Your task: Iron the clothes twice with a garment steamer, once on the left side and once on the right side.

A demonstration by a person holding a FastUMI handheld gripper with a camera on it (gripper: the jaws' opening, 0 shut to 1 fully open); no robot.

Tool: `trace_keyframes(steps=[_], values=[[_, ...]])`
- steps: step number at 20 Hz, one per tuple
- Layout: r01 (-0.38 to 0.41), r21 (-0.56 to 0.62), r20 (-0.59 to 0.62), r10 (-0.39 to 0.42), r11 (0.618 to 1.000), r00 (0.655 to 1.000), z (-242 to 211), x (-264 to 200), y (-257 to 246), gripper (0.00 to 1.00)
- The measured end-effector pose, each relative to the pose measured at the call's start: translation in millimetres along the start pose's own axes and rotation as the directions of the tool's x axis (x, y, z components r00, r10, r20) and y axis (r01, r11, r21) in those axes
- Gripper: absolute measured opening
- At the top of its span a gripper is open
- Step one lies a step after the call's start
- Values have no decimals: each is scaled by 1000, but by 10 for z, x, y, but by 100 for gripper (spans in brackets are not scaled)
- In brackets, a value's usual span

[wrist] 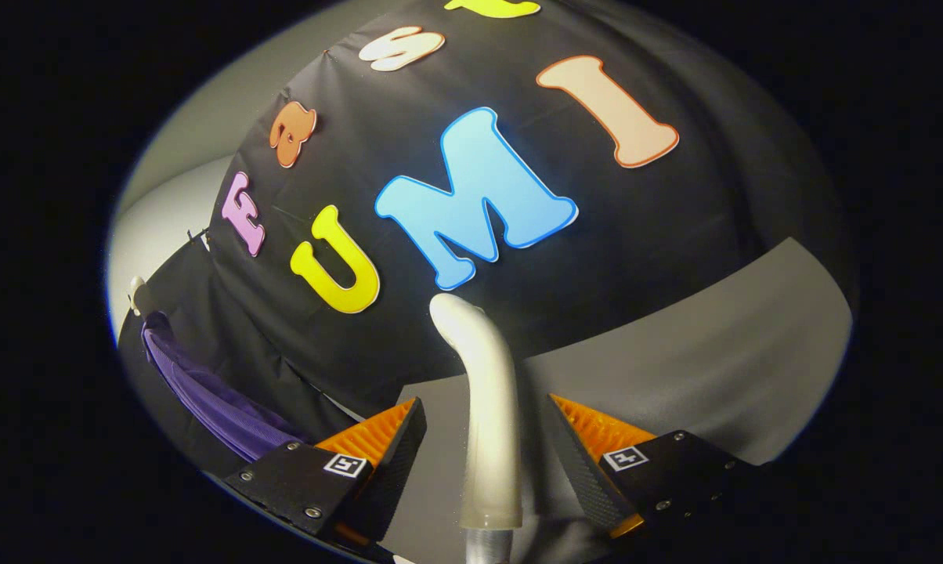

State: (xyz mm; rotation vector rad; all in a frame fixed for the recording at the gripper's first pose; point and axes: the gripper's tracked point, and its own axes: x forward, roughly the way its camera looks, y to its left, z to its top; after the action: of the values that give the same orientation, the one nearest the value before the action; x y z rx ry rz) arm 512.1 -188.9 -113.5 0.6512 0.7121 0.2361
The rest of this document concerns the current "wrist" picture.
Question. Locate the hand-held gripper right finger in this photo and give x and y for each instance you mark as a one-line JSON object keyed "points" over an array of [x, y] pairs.
{"points": [[585, 470]]}

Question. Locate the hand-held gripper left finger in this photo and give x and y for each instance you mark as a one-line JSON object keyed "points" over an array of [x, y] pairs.
{"points": [[389, 470]]}

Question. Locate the purple ribbed jacket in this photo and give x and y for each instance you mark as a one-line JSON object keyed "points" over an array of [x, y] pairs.
{"points": [[221, 399]]}

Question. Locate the grey cabinet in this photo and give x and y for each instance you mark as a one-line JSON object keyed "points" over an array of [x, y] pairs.
{"points": [[714, 368]]}

